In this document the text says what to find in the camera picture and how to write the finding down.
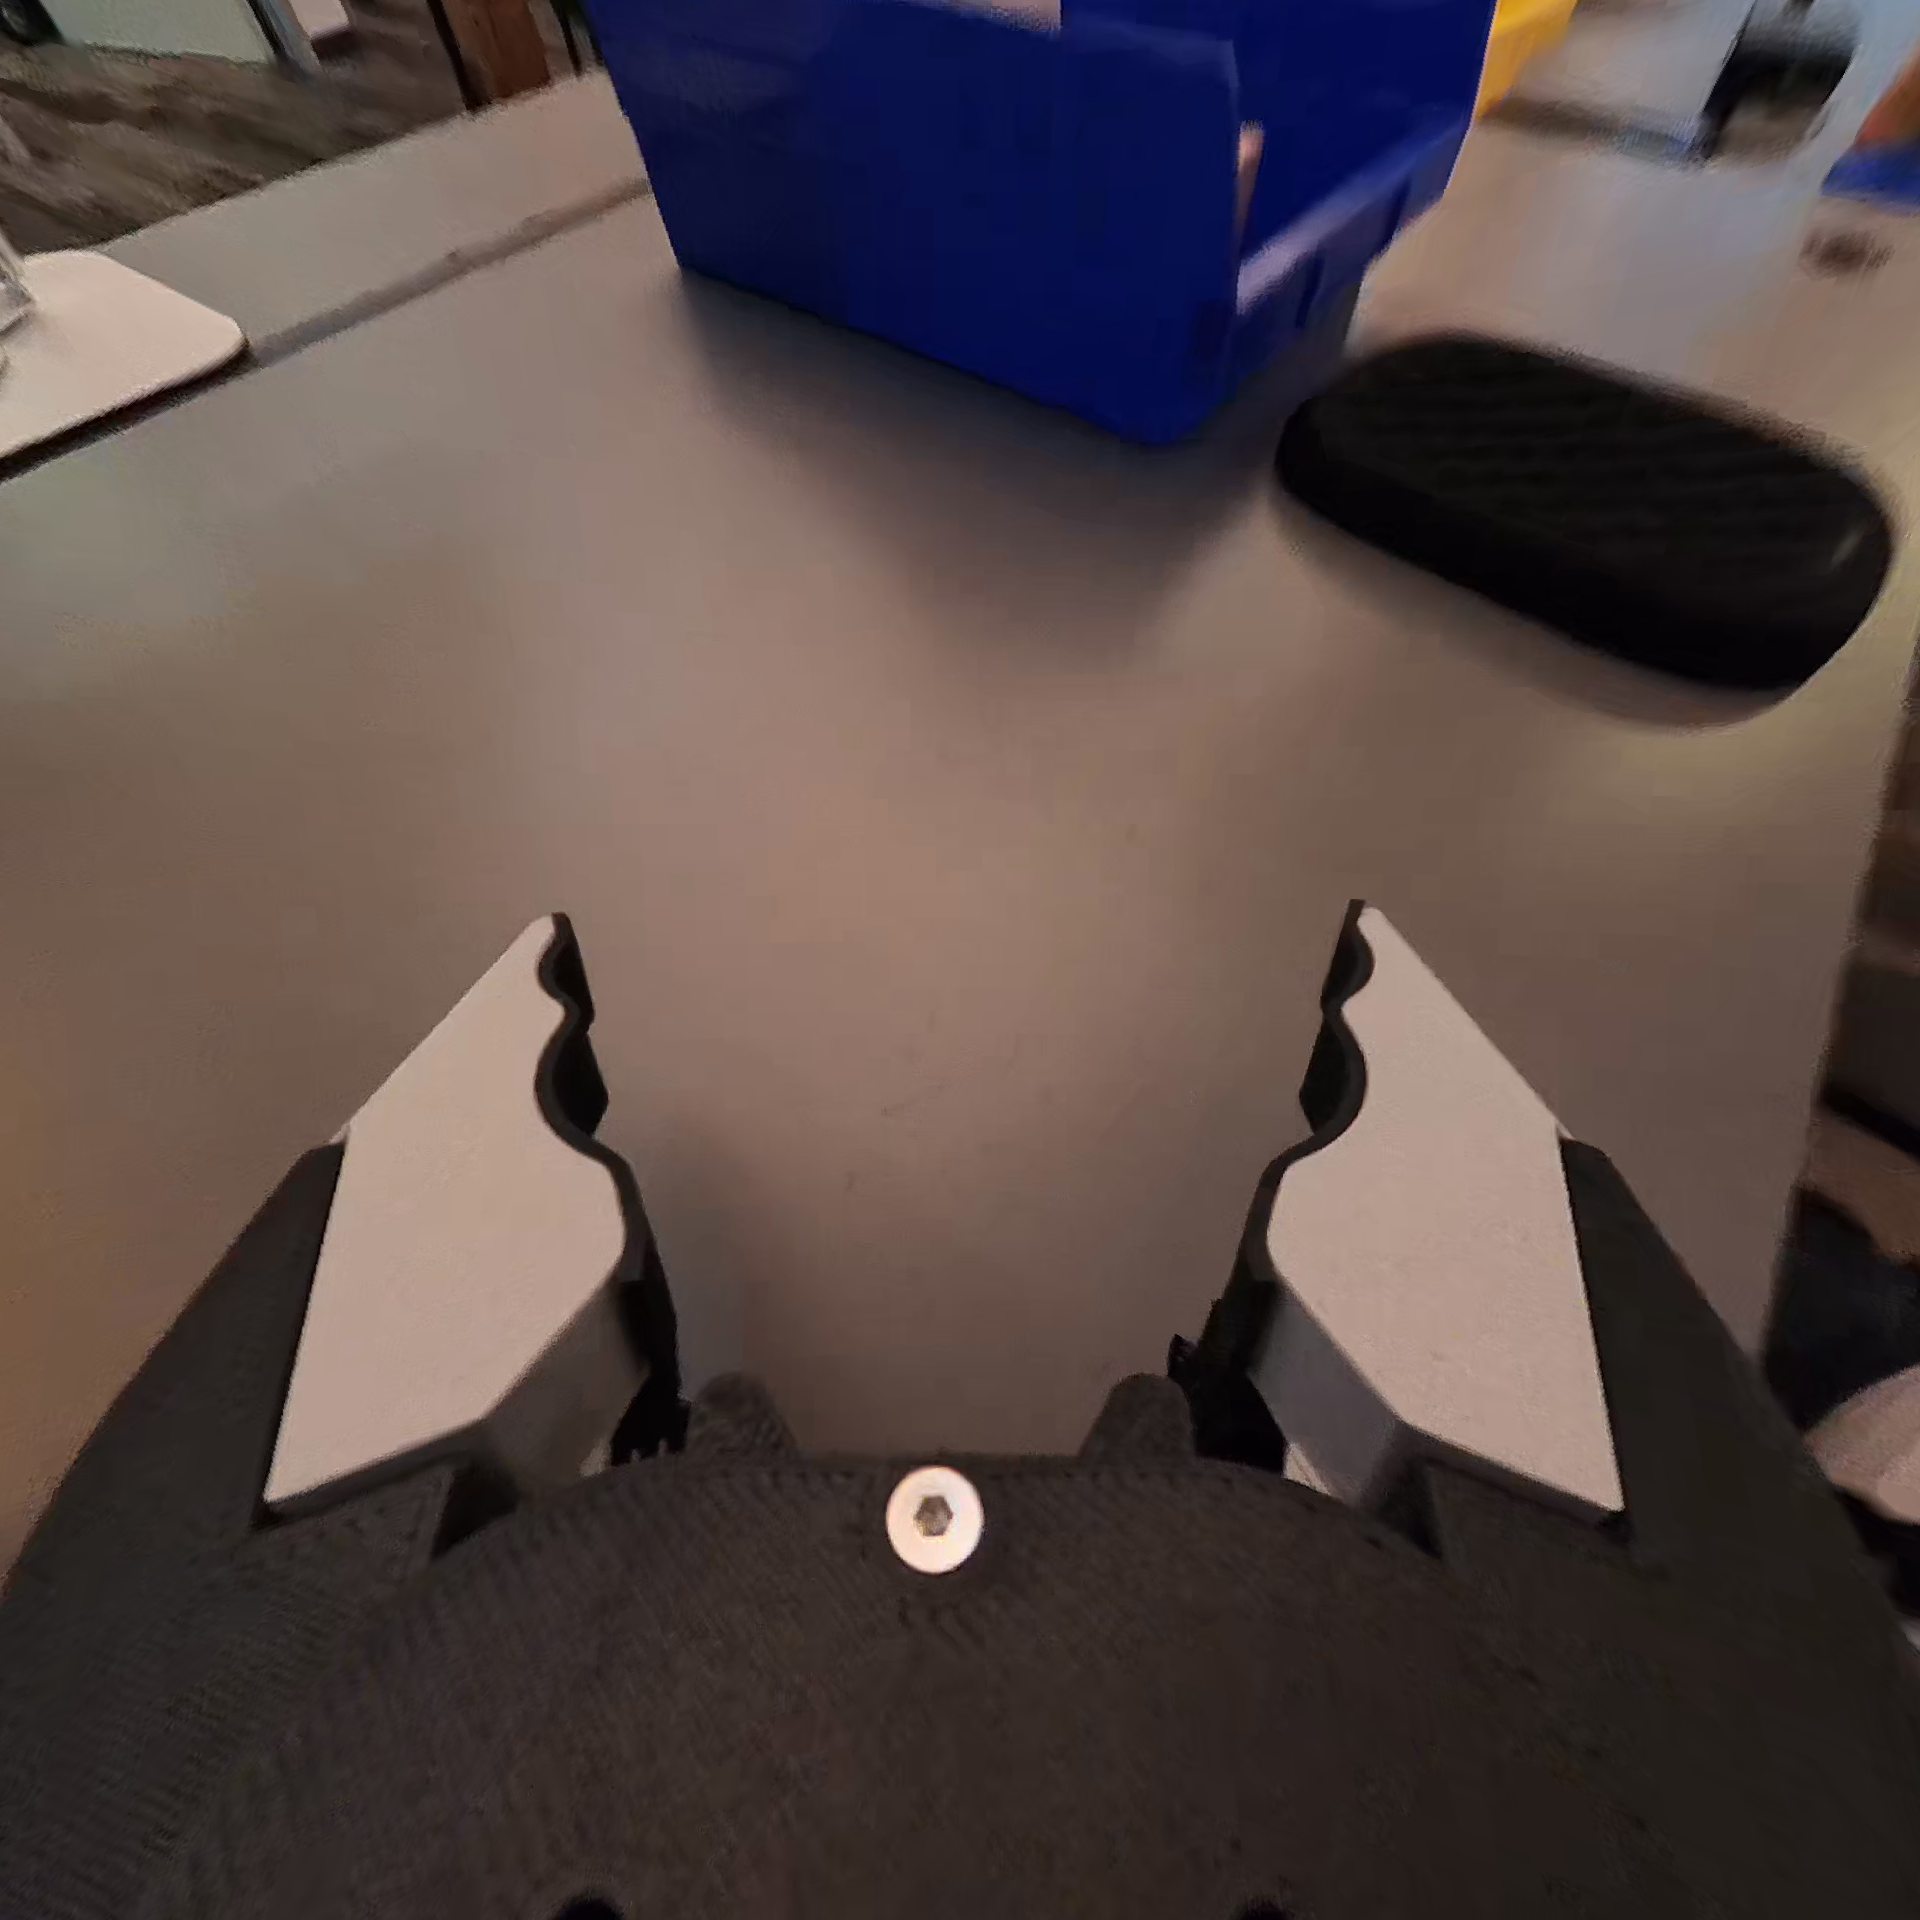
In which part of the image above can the yellow plastic bin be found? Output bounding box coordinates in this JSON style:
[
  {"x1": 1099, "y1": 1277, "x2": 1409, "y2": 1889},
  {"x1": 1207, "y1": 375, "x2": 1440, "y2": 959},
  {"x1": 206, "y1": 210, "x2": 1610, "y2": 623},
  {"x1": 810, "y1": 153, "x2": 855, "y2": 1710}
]
[{"x1": 1474, "y1": 0, "x2": 1579, "y2": 118}]

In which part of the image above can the blue plastic bin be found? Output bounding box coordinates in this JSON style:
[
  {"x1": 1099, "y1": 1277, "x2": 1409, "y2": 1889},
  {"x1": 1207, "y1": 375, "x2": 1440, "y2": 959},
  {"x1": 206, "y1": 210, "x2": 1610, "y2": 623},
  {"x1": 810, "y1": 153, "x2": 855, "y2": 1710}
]
[{"x1": 576, "y1": 0, "x2": 1502, "y2": 447}]

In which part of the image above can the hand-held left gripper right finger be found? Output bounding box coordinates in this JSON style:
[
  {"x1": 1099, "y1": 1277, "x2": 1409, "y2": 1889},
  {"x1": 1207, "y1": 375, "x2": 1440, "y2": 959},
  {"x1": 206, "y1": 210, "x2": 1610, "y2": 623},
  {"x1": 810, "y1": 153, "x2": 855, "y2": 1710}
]
[{"x1": 1169, "y1": 895, "x2": 1624, "y2": 1517}]

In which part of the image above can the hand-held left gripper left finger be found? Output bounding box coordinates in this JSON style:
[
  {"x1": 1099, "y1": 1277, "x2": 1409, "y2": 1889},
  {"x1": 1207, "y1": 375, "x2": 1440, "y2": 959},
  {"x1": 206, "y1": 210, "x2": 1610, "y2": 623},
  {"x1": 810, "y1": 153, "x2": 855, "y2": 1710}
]
[{"x1": 263, "y1": 911, "x2": 683, "y2": 1513}]

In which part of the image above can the black cushion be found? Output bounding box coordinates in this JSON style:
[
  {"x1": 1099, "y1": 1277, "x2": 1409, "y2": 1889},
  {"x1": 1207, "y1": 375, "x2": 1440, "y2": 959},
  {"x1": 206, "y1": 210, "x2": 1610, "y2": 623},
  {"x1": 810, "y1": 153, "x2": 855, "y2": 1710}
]
[{"x1": 1274, "y1": 336, "x2": 1895, "y2": 693}]

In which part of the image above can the person's white clothing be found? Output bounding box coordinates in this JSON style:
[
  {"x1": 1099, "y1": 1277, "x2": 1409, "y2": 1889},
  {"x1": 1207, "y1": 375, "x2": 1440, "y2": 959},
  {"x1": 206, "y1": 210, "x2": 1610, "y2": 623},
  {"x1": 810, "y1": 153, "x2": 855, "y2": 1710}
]
[{"x1": 1808, "y1": 1370, "x2": 1920, "y2": 1501}]

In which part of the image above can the white metal plate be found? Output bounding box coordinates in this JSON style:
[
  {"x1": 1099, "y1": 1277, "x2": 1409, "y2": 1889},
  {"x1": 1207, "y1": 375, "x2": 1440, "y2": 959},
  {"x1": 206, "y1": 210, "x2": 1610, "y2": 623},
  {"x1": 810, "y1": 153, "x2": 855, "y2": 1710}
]
[{"x1": 0, "y1": 247, "x2": 249, "y2": 464}]

